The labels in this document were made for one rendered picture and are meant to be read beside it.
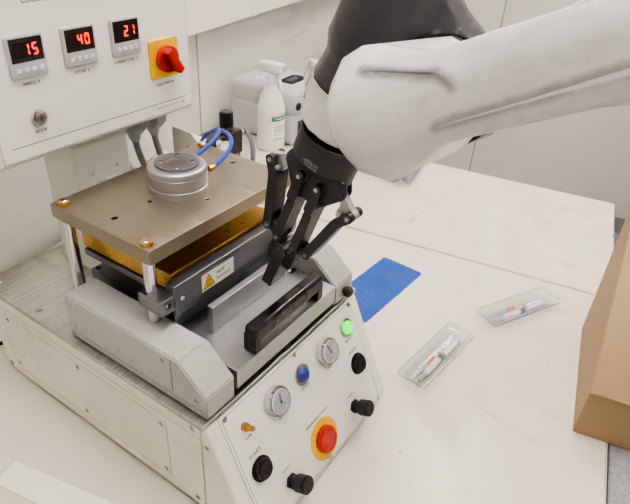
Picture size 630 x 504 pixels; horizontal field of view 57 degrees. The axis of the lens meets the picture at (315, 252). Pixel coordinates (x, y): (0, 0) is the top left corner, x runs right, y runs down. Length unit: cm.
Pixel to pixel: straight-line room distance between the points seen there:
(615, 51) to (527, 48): 5
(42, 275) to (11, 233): 38
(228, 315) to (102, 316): 16
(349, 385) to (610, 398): 39
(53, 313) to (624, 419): 86
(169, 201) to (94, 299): 16
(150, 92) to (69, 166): 16
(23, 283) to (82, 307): 21
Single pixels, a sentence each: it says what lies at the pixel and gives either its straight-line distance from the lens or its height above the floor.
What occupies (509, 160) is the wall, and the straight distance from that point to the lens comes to 326.
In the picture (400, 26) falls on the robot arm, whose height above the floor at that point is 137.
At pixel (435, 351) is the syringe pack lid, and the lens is 107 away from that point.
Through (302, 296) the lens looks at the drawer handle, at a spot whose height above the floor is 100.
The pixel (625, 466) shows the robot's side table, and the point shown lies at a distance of 105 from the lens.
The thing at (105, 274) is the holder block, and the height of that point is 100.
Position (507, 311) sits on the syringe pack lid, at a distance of 121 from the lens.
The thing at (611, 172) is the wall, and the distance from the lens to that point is 325.
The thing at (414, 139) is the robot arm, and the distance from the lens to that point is 41.
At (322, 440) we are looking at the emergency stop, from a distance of 86.
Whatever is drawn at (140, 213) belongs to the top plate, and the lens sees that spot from 75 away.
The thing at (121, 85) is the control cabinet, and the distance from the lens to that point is 88.
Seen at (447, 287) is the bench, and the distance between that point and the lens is 127.
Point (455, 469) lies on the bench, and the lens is 94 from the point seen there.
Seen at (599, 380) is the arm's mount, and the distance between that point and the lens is 100.
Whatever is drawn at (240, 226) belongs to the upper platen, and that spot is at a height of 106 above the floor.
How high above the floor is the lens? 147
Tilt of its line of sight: 33 degrees down
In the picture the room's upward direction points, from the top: 4 degrees clockwise
